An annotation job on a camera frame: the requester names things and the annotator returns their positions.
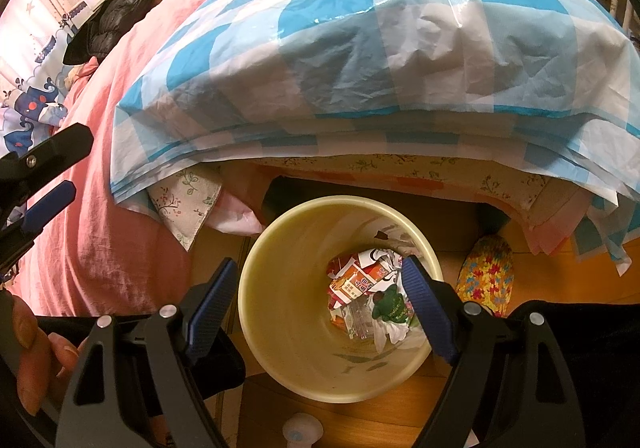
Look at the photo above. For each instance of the red snack wrapper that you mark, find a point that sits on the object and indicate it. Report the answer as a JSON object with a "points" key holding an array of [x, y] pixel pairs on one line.
{"points": [[357, 285]]}

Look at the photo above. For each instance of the floral bed sheet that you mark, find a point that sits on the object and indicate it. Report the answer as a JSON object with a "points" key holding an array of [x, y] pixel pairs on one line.
{"points": [[400, 168]]}

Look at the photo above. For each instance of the blue checked plastic tablecloth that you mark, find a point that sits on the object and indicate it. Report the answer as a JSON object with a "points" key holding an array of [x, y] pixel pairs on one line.
{"points": [[400, 53]]}

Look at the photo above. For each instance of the green snack wrapper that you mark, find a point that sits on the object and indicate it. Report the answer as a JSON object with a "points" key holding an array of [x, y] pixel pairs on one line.
{"points": [[390, 305]]}

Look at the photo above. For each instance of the cream plastic trash bin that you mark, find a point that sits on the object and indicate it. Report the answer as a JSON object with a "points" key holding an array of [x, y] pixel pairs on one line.
{"points": [[280, 278]]}

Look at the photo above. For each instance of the white round knob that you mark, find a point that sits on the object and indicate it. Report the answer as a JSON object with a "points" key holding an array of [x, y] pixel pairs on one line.
{"points": [[301, 430]]}

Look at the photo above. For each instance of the pink blanket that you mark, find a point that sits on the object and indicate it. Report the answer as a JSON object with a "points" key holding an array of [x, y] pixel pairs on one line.
{"points": [[100, 228]]}

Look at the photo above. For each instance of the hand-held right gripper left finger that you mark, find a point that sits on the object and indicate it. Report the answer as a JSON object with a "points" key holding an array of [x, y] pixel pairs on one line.
{"points": [[212, 308]]}

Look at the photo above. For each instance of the person's left hand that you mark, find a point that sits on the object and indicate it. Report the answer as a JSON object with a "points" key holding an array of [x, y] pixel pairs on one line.
{"points": [[25, 328]]}

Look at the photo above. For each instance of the printed blue curtain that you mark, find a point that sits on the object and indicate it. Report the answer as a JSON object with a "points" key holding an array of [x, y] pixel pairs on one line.
{"points": [[35, 93]]}

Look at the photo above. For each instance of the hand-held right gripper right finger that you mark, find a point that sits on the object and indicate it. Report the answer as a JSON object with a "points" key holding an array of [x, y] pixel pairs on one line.
{"points": [[425, 303]]}

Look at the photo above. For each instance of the colourful patterned slipper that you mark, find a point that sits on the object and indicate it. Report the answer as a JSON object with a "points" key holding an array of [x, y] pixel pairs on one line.
{"points": [[485, 273]]}

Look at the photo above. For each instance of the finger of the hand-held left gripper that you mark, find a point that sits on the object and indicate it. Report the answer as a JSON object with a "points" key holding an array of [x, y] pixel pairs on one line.
{"points": [[55, 148], [50, 205]]}

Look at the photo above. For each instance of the person's black pants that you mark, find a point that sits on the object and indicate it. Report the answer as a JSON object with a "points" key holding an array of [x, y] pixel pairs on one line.
{"points": [[600, 378]]}

